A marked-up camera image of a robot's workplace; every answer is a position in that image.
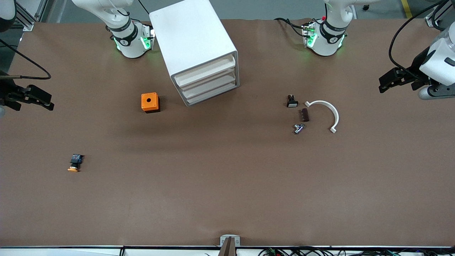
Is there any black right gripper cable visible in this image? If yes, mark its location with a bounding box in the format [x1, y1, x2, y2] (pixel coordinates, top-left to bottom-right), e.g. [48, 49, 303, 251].
[0, 38, 52, 80]

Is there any white curved plastic bracket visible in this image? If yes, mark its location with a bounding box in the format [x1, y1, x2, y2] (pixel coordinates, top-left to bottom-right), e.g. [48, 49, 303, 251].
[305, 100, 339, 134]

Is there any white table edge rail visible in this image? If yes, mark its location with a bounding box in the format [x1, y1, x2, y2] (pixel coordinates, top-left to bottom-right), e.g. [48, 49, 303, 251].
[0, 245, 455, 256]

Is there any grey metal mounting bracket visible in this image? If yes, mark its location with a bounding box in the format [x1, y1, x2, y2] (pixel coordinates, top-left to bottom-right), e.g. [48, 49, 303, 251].
[218, 235, 241, 256]

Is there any aluminium frame profile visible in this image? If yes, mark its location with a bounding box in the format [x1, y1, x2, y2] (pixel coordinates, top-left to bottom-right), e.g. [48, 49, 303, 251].
[14, 0, 54, 32]
[425, 0, 455, 28]

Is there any orange mushroom push button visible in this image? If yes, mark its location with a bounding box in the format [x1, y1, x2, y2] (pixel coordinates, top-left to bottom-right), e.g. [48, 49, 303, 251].
[68, 154, 85, 173]

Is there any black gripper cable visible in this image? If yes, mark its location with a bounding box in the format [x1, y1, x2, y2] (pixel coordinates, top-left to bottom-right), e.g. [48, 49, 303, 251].
[0, 38, 52, 80]
[389, 0, 448, 83]

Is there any black looped cable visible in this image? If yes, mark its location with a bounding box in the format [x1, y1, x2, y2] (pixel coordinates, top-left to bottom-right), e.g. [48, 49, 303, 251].
[429, 0, 450, 32]

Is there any bundle of black cables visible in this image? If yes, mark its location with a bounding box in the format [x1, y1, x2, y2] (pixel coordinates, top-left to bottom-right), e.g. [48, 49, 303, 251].
[258, 247, 455, 256]

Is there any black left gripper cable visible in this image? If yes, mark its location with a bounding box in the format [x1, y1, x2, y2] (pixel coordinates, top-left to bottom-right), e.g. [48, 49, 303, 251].
[389, 0, 448, 83]

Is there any orange box with hole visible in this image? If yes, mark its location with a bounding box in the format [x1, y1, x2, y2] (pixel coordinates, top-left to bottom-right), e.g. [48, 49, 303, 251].
[141, 92, 160, 113]

